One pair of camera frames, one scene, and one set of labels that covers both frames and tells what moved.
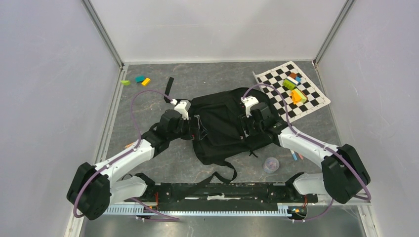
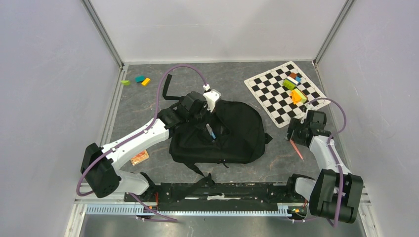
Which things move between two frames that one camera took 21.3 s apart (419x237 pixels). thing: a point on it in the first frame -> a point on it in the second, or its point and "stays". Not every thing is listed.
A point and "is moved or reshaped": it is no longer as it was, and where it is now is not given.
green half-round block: [125, 82] stays
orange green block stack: [297, 96] stays
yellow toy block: [146, 82] stays
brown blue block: [294, 75] stays
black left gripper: [197, 133] -> [208, 115]
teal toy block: [140, 78] stays
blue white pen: [294, 155] -> [211, 132]
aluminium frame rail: [75, 227] stays
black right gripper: [244, 121] -> [295, 124]
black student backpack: [221, 110] is moved or reshaped
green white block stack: [290, 83] stays
